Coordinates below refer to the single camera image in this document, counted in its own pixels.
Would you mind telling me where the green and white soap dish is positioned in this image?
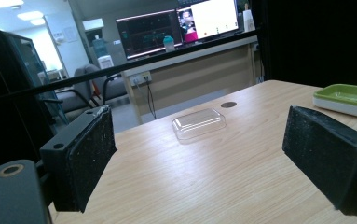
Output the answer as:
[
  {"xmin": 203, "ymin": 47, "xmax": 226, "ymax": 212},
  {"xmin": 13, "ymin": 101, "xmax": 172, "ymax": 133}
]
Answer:
[{"xmin": 312, "ymin": 83, "xmax": 357, "ymax": 119}]

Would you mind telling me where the bright computer monitor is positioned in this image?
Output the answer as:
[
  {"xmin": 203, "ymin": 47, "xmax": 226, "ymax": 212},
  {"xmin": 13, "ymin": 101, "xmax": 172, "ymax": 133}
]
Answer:
[{"xmin": 176, "ymin": 0, "xmax": 240, "ymax": 44}]

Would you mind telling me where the dark computer monitor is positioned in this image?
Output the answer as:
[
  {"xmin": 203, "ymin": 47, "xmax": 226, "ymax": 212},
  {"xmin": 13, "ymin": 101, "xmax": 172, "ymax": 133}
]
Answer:
[{"xmin": 116, "ymin": 8, "xmax": 184, "ymax": 61}]

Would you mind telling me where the clear plastic lid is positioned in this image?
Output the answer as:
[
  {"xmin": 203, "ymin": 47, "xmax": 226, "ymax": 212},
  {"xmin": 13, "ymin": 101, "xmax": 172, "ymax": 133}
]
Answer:
[{"xmin": 172, "ymin": 107, "xmax": 227, "ymax": 145}]

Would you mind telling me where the black cabinet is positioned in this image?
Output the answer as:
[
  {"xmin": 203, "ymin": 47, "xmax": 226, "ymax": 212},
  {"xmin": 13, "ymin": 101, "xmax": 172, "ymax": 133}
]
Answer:
[{"xmin": 0, "ymin": 27, "xmax": 69, "ymax": 188}]

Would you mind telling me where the beige counter desk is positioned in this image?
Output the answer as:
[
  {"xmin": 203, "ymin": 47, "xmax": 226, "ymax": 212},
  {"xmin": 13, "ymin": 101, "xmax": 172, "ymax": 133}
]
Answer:
[{"xmin": 121, "ymin": 35, "xmax": 259, "ymax": 125}]

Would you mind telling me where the white paper bag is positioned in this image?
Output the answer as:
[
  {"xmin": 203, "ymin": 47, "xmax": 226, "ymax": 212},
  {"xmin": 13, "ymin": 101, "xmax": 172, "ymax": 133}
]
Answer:
[{"xmin": 241, "ymin": 8, "xmax": 256, "ymax": 33}]

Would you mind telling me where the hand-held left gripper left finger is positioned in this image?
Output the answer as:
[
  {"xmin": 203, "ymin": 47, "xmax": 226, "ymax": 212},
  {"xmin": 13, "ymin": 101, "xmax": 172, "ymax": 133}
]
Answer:
[{"xmin": 39, "ymin": 105, "xmax": 117, "ymax": 214}]

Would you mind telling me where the black cable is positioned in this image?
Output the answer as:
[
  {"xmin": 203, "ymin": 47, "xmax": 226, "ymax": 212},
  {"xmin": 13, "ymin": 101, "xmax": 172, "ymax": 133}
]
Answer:
[{"xmin": 144, "ymin": 77, "xmax": 158, "ymax": 120}]

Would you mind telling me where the wall power socket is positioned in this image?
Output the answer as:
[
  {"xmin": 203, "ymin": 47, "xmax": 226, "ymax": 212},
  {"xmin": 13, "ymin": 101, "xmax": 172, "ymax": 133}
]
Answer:
[{"xmin": 129, "ymin": 71, "xmax": 153, "ymax": 87}]

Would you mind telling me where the black horizontal bar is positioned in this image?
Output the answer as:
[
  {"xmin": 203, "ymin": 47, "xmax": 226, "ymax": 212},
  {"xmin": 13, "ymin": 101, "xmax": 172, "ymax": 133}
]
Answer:
[{"xmin": 0, "ymin": 29, "xmax": 258, "ymax": 104}]

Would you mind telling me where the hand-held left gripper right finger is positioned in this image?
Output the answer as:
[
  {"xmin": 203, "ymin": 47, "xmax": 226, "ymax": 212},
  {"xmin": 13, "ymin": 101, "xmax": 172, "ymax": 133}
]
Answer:
[{"xmin": 281, "ymin": 105, "xmax": 357, "ymax": 217}]

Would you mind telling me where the black curtain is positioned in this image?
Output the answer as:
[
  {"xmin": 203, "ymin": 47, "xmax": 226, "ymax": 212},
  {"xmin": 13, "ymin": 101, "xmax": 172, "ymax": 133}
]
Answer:
[{"xmin": 251, "ymin": 0, "xmax": 357, "ymax": 89}]

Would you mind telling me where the teal lidded bottle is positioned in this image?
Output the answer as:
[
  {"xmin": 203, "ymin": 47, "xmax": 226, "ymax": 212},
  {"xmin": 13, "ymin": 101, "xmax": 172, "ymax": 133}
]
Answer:
[{"xmin": 162, "ymin": 35, "xmax": 176, "ymax": 53}]

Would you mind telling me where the water dispenser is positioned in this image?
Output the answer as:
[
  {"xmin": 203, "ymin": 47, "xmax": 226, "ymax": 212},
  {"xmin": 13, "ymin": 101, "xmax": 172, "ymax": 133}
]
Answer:
[{"xmin": 91, "ymin": 35, "xmax": 115, "ymax": 70}]

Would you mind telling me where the grey armchair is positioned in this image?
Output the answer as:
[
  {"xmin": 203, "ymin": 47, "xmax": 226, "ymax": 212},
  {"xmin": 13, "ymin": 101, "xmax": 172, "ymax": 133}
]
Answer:
[{"xmin": 42, "ymin": 63, "xmax": 129, "ymax": 122}]

